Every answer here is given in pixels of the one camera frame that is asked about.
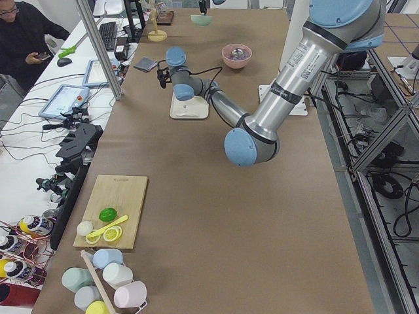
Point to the pink bowl with ice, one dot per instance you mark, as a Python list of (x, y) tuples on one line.
[(235, 64)]

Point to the wooden cup rack rod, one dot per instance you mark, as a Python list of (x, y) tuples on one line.
[(86, 257)]

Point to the white plastic cup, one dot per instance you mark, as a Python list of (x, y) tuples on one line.
[(117, 275)]

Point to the green lime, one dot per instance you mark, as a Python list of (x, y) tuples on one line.
[(108, 214)]

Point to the far teach pendant tablet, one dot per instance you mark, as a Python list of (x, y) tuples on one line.
[(94, 76)]

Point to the person in black sweater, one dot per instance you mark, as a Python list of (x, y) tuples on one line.
[(24, 52)]

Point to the cream serving tray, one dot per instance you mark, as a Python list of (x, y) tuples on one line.
[(193, 109)]

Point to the metal ice scoop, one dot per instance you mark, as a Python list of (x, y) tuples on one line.
[(237, 54)]

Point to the black computer mouse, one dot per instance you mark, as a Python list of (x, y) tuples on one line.
[(61, 62)]

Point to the aluminium frame post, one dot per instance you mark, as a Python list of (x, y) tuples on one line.
[(89, 22)]

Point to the yellow plastic cup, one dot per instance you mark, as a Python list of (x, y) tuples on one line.
[(97, 307)]

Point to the green plastic cup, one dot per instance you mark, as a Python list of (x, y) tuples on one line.
[(75, 278)]

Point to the pink plastic cup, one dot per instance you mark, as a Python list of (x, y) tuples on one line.
[(133, 294)]

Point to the grey plastic cup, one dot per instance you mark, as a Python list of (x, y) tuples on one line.
[(85, 296)]

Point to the wooden mug tree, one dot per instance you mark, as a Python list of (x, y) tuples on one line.
[(155, 35)]

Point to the bamboo cutting board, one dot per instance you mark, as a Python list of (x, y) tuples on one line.
[(123, 193)]

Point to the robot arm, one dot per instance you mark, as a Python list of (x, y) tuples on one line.
[(332, 27)]

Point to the teach pendant tablet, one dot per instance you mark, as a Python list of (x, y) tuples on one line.
[(94, 76), (63, 101)]

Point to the yellow plastic knife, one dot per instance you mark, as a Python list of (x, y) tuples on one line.
[(103, 229)]

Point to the black plastic rack stand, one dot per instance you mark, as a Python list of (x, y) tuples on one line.
[(72, 146)]

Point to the lemon slice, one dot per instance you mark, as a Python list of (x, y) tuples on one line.
[(92, 239), (112, 234)]

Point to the grey folded cloth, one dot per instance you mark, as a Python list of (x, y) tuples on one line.
[(145, 64)]

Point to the black keyboard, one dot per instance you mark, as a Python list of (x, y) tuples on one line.
[(108, 34)]

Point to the blue plastic cup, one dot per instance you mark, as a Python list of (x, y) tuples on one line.
[(104, 257)]

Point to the green bowl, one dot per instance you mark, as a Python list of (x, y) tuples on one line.
[(201, 20)]

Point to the near teach pendant tablet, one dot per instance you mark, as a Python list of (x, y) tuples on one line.
[(63, 101)]

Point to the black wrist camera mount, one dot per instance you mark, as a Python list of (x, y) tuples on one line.
[(163, 76)]

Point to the white garlic bulb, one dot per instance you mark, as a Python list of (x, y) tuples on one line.
[(84, 228)]

